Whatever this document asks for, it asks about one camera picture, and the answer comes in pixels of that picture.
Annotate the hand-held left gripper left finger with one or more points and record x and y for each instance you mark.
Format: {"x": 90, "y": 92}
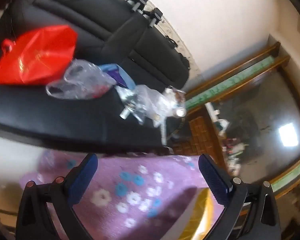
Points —
{"x": 82, "y": 180}

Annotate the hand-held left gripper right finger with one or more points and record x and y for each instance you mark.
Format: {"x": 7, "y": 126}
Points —
{"x": 215, "y": 180}

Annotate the purple floral blanket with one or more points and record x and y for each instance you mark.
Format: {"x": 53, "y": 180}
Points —
{"x": 115, "y": 167}

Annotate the clutter of small things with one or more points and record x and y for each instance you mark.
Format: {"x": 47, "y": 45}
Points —
{"x": 230, "y": 145}

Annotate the yellow white bag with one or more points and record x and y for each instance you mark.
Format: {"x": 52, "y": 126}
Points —
{"x": 200, "y": 217}

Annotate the wooden glass cabinet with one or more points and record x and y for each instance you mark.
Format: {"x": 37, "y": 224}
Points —
{"x": 205, "y": 135}

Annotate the black padded seat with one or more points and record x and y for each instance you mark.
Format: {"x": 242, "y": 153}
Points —
{"x": 65, "y": 120}

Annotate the clear plastic bag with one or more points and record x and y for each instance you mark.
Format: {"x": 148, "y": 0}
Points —
{"x": 82, "y": 80}

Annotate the clear bag of metal parts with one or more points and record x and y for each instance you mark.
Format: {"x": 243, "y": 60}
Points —
{"x": 145, "y": 100}

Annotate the blue purple packet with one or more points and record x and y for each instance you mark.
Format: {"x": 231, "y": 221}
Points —
{"x": 117, "y": 73}

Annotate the red plastic bag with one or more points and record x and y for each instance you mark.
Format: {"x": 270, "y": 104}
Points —
{"x": 37, "y": 55}

